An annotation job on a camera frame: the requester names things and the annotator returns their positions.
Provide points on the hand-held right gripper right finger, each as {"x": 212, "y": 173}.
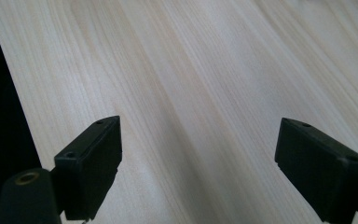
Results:
{"x": 317, "y": 168}

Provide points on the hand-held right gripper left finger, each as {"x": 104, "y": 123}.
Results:
{"x": 87, "y": 168}

